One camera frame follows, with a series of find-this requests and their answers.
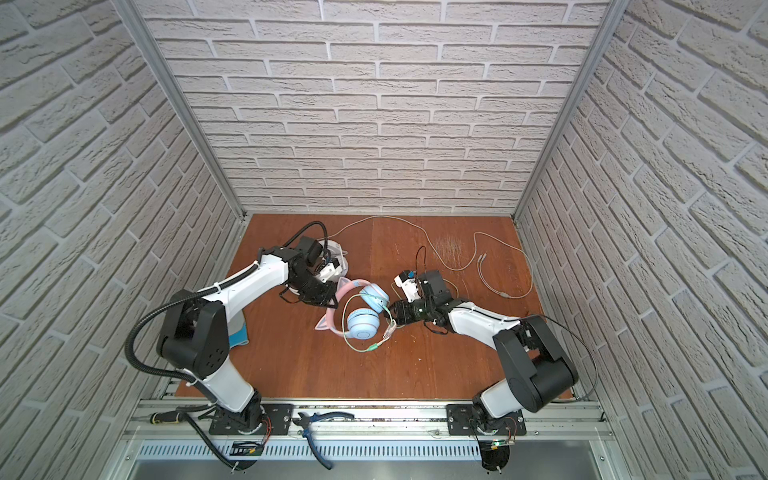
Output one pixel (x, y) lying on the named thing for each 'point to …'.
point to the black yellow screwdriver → (171, 416)
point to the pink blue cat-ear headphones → (361, 323)
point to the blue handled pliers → (305, 420)
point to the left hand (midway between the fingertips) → (337, 301)
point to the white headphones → (332, 249)
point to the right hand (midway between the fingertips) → (391, 310)
